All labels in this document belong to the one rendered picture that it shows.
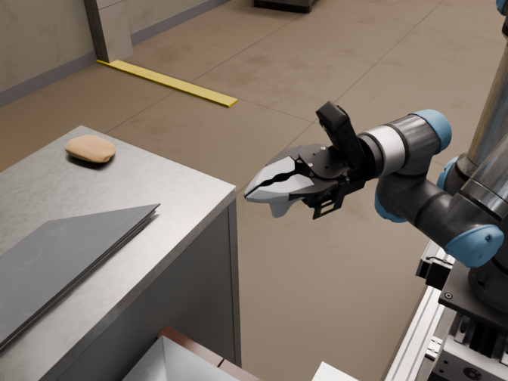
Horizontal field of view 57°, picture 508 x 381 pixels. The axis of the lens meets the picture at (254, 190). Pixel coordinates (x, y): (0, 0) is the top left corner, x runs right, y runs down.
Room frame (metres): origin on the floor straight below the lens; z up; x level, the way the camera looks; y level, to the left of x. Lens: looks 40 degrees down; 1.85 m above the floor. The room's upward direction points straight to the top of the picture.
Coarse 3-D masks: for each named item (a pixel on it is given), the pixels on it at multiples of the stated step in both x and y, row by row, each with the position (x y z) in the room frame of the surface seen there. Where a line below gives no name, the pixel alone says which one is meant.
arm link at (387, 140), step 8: (376, 128) 0.60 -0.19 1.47; (384, 128) 0.60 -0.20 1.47; (368, 136) 0.58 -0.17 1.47; (376, 136) 0.58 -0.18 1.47; (384, 136) 0.58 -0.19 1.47; (392, 136) 0.58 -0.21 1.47; (376, 144) 0.57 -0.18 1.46; (384, 144) 0.56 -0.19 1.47; (392, 144) 0.57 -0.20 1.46; (400, 144) 0.57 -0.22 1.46; (384, 152) 0.55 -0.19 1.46; (392, 152) 0.56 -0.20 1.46; (400, 152) 0.56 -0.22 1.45; (384, 160) 0.55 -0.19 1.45; (392, 160) 0.55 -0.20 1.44; (400, 160) 0.56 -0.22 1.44; (384, 168) 0.55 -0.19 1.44; (392, 168) 0.56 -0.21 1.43; (400, 168) 0.57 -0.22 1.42
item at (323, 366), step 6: (324, 366) 0.66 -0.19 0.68; (330, 366) 0.66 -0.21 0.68; (318, 372) 0.64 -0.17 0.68; (324, 372) 0.64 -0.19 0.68; (330, 372) 0.64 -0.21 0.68; (336, 372) 0.64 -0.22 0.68; (318, 378) 0.63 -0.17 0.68; (324, 378) 0.63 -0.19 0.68; (330, 378) 0.63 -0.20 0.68; (336, 378) 0.63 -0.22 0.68; (342, 378) 0.63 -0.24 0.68; (348, 378) 0.63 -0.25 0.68
